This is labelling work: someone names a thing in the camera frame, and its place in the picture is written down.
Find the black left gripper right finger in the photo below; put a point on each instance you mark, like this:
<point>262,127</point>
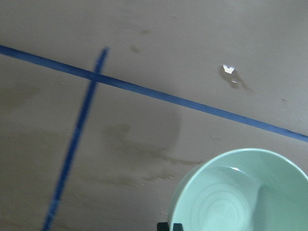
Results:
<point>177,227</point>

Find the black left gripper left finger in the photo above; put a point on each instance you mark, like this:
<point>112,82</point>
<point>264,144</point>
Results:
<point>162,226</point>

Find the mint green bowl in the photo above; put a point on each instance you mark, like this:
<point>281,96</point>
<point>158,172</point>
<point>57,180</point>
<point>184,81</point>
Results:
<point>242,190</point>

